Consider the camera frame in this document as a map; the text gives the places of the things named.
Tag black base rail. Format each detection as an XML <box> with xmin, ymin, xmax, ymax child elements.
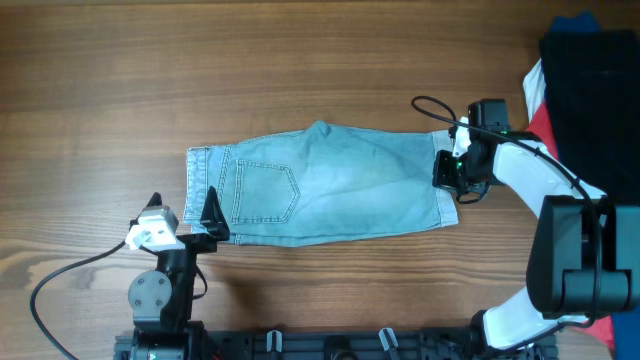
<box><xmin>113</xmin><ymin>328</ymin><xmax>559</xmax><ymax>360</ymax></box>

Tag white garment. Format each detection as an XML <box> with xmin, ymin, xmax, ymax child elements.
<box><xmin>522</xmin><ymin>60</ymin><xmax>546</xmax><ymax>122</ymax></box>

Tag light blue denim shorts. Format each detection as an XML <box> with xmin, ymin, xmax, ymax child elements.
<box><xmin>183</xmin><ymin>121</ymin><xmax>458</xmax><ymax>247</ymax></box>

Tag black right camera cable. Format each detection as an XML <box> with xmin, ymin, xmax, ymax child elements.
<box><xmin>410</xmin><ymin>95</ymin><xmax>607</xmax><ymax>351</ymax></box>

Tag black left camera cable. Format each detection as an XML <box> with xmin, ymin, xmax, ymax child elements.
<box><xmin>29</xmin><ymin>240</ymin><xmax>127</xmax><ymax>360</ymax></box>

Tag dark blue garment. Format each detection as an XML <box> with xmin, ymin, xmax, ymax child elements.
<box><xmin>551</xmin><ymin>12</ymin><xmax>639</xmax><ymax>360</ymax></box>

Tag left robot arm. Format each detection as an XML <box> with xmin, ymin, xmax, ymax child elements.
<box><xmin>113</xmin><ymin>187</ymin><xmax>230</xmax><ymax>360</ymax></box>

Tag right grey rail clip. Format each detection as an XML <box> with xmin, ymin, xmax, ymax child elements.
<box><xmin>378</xmin><ymin>327</ymin><xmax>400</xmax><ymax>360</ymax></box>

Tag left grey rail clip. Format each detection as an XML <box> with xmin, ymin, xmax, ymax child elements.
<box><xmin>266</xmin><ymin>330</ymin><xmax>283</xmax><ymax>353</ymax></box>

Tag grey rail clip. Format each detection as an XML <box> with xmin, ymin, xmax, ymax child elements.
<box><xmin>378</xmin><ymin>327</ymin><xmax>400</xmax><ymax>360</ymax></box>
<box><xmin>266</xmin><ymin>330</ymin><xmax>283</xmax><ymax>353</ymax></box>

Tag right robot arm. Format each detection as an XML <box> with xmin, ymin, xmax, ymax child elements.
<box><xmin>433</xmin><ymin>99</ymin><xmax>639</xmax><ymax>358</ymax></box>

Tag black garment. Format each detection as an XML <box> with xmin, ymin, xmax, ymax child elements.
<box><xmin>539</xmin><ymin>30</ymin><xmax>639</xmax><ymax>204</ymax></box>

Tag black camera cable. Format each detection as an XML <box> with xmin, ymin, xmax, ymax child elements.
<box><xmin>410</xmin><ymin>95</ymin><xmax>607</xmax><ymax>351</ymax></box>
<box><xmin>29</xmin><ymin>240</ymin><xmax>127</xmax><ymax>360</ymax></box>

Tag red garment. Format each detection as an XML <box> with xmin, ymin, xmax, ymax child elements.
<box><xmin>527</xmin><ymin>102</ymin><xmax>616</xmax><ymax>353</ymax></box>

